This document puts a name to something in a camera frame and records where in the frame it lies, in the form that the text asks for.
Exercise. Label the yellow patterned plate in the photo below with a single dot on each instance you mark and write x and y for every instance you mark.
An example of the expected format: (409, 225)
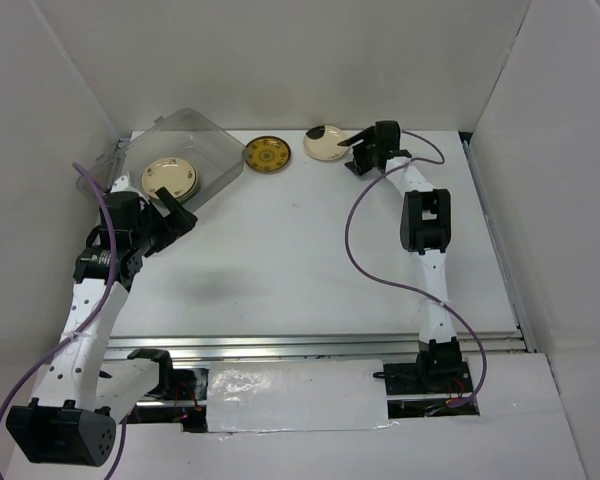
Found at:
(267, 154)

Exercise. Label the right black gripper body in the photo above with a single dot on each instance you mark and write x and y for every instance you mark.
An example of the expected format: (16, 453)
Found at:
(367, 150)

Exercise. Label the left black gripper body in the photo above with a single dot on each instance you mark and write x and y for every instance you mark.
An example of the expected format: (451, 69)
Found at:
(152, 218)

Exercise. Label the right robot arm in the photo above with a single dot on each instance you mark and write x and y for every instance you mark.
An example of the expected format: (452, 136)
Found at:
(425, 234)

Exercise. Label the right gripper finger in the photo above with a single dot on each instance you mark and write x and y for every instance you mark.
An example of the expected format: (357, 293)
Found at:
(364, 136)
(360, 164)

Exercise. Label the clear plastic bin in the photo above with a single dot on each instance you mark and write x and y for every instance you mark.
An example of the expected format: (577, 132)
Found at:
(217, 156)

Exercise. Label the cream plate with black patch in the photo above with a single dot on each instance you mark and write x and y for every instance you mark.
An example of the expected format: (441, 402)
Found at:
(322, 143)

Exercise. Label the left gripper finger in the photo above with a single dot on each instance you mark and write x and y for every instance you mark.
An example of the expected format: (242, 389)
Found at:
(178, 216)
(162, 239)

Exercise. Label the white cover panel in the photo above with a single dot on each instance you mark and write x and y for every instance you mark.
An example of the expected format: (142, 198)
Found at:
(304, 396)

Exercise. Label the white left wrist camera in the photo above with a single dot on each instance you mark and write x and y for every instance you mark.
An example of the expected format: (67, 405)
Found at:
(122, 184)

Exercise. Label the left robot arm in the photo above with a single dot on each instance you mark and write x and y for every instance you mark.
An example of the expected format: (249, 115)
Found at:
(72, 417)

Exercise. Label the cream plate with brown motifs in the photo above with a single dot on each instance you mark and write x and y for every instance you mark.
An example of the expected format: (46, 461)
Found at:
(174, 173)

